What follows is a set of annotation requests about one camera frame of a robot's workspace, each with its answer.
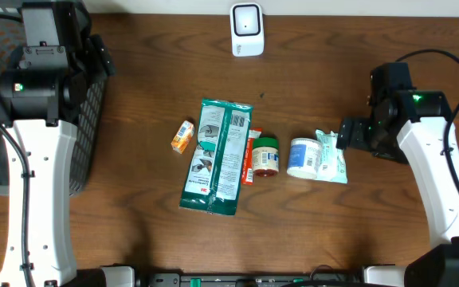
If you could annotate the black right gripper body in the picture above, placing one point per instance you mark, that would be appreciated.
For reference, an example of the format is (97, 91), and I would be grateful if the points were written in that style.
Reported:
(363, 135)

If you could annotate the light green wipes pack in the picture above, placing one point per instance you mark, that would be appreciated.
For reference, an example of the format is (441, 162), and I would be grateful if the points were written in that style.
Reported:
(332, 163)

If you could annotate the white blue label tub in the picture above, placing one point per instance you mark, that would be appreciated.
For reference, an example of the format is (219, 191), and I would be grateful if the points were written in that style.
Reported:
(304, 158)

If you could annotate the green lid jar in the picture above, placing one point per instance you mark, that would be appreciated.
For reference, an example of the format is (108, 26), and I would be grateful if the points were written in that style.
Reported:
(265, 157)

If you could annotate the red stick packet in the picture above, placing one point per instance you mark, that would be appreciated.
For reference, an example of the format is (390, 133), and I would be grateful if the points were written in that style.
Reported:
(247, 171)

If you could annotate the green 3M glove package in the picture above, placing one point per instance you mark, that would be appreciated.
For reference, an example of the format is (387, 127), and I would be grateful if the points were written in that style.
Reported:
(213, 180)

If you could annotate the orange small box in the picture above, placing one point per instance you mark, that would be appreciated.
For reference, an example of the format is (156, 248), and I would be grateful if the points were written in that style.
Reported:
(183, 137)

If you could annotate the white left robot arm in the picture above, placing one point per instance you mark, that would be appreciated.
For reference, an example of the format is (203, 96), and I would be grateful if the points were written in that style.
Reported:
(39, 250)

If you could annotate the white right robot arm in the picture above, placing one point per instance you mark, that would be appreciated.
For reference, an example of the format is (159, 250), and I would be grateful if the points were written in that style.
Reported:
(411, 126)

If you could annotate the white barcode scanner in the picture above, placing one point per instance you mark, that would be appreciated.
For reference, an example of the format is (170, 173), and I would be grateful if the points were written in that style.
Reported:
(247, 29)

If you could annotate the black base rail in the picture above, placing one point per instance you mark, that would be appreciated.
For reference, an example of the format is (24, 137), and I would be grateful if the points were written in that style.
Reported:
(249, 279)

